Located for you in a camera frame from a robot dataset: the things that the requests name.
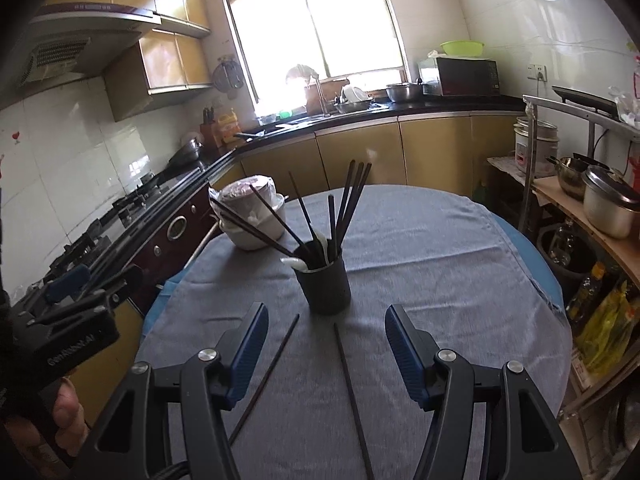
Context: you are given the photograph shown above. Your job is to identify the bagged white bowls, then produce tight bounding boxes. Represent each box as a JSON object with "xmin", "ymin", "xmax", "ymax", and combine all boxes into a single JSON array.
[{"xmin": 208, "ymin": 174, "xmax": 290, "ymax": 251}]

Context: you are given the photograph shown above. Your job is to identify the black bucket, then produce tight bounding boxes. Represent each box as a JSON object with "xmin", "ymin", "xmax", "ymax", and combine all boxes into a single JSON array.
[{"xmin": 539, "ymin": 222, "xmax": 598, "ymax": 286}]

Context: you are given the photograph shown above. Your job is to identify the yellow cabinets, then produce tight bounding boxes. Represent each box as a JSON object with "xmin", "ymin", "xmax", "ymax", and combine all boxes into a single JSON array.
[
  {"xmin": 240, "ymin": 112, "xmax": 523, "ymax": 201},
  {"xmin": 45, "ymin": 0, "xmax": 213, "ymax": 122}
]

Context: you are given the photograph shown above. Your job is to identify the metal and wood storage rack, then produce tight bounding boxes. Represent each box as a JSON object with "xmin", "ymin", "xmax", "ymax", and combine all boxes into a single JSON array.
[{"xmin": 487, "ymin": 94, "xmax": 640, "ymax": 461}]

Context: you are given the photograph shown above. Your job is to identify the yellow plastic bag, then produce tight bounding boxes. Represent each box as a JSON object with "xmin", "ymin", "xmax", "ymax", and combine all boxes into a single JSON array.
[{"xmin": 575, "ymin": 280, "xmax": 628, "ymax": 376}]

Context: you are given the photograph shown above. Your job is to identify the steel mixing bowl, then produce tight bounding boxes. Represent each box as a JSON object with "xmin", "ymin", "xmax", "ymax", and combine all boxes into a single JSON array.
[{"xmin": 385, "ymin": 83, "xmax": 425, "ymax": 102}]

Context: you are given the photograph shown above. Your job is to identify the brown knife block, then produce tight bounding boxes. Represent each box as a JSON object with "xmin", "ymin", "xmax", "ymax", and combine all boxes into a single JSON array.
[{"xmin": 200, "ymin": 106, "xmax": 221, "ymax": 148}]

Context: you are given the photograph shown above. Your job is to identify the grey tablecloth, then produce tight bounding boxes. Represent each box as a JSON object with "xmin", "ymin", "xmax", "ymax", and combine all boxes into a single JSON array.
[{"xmin": 135, "ymin": 185, "xmax": 573, "ymax": 480}]

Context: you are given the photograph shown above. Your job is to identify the kitchen window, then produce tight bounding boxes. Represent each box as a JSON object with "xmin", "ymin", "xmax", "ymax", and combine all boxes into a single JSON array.
[{"xmin": 215, "ymin": 0, "xmax": 408, "ymax": 116}]

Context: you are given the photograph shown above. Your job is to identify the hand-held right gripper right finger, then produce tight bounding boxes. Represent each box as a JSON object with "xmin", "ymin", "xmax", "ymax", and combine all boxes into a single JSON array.
[{"xmin": 384, "ymin": 303, "xmax": 583, "ymax": 480}]

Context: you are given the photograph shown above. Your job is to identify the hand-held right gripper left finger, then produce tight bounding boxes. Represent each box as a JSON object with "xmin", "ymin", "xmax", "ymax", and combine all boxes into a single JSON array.
[{"xmin": 82, "ymin": 301, "xmax": 270, "ymax": 480}]

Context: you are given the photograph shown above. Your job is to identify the green plastic basin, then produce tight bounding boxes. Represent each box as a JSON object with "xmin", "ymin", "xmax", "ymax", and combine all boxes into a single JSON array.
[{"xmin": 440, "ymin": 40, "xmax": 486, "ymax": 58}]

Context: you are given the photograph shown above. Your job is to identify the dark microwave oven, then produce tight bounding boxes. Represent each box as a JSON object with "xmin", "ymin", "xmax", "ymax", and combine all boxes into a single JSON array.
[{"xmin": 417, "ymin": 56, "xmax": 502, "ymax": 97}]

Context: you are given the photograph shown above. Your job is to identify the grey range hood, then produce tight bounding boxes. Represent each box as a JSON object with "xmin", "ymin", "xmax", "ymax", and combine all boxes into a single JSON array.
[{"xmin": 17, "ymin": 2, "xmax": 163, "ymax": 86}]

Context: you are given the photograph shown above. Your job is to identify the yellow lower cabinets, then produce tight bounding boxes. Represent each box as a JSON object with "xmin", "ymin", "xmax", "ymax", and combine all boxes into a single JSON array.
[{"xmin": 240, "ymin": 112, "xmax": 523, "ymax": 201}]

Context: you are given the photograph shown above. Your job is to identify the white rice cooker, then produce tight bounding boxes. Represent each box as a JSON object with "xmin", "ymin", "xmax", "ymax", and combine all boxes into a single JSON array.
[{"xmin": 514, "ymin": 116, "xmax": 560, "ymax": 176}]

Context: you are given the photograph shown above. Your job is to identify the pale wooden stick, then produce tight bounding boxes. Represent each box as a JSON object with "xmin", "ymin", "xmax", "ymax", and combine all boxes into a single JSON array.
[{"xmin": 184, "ymin": 220, "xmax": 222, "ymax": 270}]

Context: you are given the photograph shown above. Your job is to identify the black induction cooker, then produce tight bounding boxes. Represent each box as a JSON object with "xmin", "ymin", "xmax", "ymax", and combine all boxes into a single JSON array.
[{"xmin": 551, "ymin": 85, "xmax": 621, "ymax": 118}]

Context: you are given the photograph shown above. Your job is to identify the steel kettle pot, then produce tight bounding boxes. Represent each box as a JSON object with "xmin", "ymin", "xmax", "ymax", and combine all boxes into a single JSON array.
[{"xmin": 547, "ymin": 154, "xmax": 608, "ymax": 201}]

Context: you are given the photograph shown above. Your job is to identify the round wall rack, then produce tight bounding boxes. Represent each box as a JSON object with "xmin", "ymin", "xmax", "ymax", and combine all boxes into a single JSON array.
[{"xmin": 212, "ymin": 55, "xmax": 243, "ymax": 92}]

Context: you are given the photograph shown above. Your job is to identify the black utensil cup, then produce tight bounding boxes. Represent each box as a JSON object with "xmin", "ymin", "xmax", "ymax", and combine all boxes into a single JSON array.
[{"xmin": 292, "ymin": 240, "xmax": 352, "ymax": 316}]

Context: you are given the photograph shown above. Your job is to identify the dark red built-in cabinet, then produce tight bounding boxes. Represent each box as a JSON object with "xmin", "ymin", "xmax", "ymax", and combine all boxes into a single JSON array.
[{"xmin": 127, "ymin": 190, "xmax": 221, "ymax": 313}]

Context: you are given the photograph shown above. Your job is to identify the person's left hand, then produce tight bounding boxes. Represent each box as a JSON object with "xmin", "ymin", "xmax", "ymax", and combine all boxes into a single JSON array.
[{"xmin": 15, "ymin": 376, "xmax": 92, "ymax": 461}]

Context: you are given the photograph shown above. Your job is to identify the yellow upper cabinets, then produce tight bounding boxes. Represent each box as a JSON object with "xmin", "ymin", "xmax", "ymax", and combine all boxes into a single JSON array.
[{"xmin": 45, "ymin": 0, "xmax": 213, "ymax": 122}]

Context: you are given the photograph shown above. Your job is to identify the bundle of dark chopsticks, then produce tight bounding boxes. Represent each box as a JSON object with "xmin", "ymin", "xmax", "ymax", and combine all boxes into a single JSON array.
[{"xmin": 209, "ymin": 160, "xmax": 373, "ymax": 266}]

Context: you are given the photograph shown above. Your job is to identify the dark wooden chopstick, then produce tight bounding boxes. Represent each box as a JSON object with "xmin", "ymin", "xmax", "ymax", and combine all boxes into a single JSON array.
[
  {"xmin": 333, "ymin": 323, "xmax": 375, "ymax": 480},
  {"xmin": 229, "ymin": 313, "xmax": 301, "ymax": 447}
]

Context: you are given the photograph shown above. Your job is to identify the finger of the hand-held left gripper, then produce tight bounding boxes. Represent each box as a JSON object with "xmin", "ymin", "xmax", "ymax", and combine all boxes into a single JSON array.
[
  {"xmin": 44, "ymin": 265, "xmax": 92, "ymax": 306},
  {"xmin": 27, "ymin": 265, "xmax": 144, "ymax": 329}
]

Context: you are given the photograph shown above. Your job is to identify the steel pot with lid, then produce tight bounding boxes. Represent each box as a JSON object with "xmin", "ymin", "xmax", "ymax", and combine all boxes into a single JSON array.
[{"xmin": 581, "ymin": 164, "xmax": 640, "ymax": 240}]

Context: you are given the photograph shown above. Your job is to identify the black gas stove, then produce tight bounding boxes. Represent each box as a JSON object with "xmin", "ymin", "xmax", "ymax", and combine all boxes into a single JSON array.
[{"xmin": 42, "ymin": 170, "xmax": 201, "ymax": 291}]

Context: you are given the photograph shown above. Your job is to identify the yellow package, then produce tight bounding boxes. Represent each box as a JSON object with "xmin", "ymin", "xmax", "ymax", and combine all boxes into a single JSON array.
[{"xmin": 216, "ymin": 108, "xmax": 241, "ymax": 145}]

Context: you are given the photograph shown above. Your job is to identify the dark wok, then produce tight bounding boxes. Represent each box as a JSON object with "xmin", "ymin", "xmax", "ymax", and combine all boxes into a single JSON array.
[{"xmin": 167, "ymin": 137, "xmax": 205, "ymax": 166}]

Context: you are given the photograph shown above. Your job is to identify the blue table cover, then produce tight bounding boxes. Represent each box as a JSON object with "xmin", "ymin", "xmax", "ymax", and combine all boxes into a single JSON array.
[{"xmin": 141, "ymin": 220, "xmax": 566, "ymax": 333}]

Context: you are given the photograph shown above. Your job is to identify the yellow oil bottle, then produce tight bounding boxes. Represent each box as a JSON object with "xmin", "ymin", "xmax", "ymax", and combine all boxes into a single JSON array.
[{"xmin": 565, "ymin": 260, "xmax": 608, "ymax": 331}]

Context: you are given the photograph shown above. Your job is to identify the steel kitchen faucet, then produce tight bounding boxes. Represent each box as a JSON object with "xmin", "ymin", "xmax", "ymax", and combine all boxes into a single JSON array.
[{"xmin": 286, "ymin": 64, "xmax": 331, "ymax": 117}]

